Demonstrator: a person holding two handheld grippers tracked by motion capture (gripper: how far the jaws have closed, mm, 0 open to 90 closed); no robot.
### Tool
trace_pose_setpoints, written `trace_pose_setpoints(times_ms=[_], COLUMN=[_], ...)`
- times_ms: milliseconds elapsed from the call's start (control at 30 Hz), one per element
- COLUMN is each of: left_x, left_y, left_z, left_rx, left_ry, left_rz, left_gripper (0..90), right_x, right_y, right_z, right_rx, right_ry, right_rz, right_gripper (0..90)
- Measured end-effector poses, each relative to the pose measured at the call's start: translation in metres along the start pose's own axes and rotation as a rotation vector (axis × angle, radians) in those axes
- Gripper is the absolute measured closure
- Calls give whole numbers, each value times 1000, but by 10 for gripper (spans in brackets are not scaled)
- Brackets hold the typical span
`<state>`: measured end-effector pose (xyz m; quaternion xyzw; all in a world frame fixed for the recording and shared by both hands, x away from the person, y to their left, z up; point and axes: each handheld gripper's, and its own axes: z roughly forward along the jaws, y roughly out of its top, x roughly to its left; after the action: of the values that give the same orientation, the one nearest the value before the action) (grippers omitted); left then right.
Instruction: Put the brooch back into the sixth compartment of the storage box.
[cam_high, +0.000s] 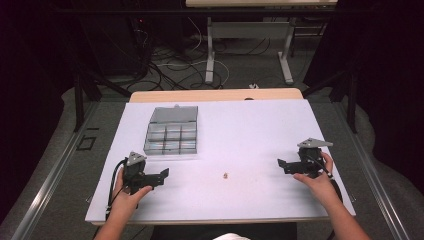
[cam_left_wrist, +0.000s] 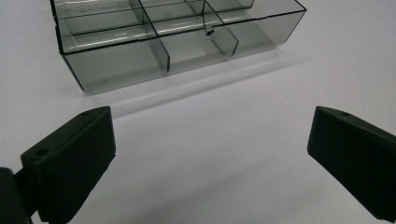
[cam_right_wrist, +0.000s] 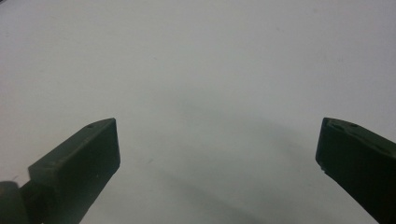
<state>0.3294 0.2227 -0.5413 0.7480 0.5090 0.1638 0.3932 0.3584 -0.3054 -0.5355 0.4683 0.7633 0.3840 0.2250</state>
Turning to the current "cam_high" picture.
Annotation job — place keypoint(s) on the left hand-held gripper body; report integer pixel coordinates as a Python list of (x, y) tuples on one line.
[(134, 168)]

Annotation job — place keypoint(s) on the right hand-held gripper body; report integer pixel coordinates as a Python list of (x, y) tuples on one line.
[(309, 156)]

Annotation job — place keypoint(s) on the person's right hand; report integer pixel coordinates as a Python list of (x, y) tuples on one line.
[(319, 186)]

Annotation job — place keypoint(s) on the person's left hand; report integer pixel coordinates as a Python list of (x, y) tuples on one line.
[(124, 201)]

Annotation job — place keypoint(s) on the clear plastic compartment box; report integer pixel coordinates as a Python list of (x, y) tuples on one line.
[(171, 135)]

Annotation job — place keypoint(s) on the white table mat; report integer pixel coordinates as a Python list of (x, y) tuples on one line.
[(233, 140)]

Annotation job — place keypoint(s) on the person's dark clothing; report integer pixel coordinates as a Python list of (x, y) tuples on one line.
[(186, 231)]

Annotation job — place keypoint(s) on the black metal stand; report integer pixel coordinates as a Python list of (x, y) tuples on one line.
[(81, 96), (350, 96)]

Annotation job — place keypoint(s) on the small white floor plug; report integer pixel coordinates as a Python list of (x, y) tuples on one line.
[(253, 86)]

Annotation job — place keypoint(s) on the black equipment cabinet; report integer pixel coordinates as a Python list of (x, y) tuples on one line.
[(113, 43)]

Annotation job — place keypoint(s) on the white desk with metal legs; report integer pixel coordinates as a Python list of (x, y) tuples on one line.
[(250, 30)]

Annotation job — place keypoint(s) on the black floor socket frame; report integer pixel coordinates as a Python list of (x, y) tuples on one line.
[(86, 142)]

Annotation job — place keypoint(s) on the metal floor rail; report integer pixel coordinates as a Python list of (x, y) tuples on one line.
[(50, 180), (373, 176)]

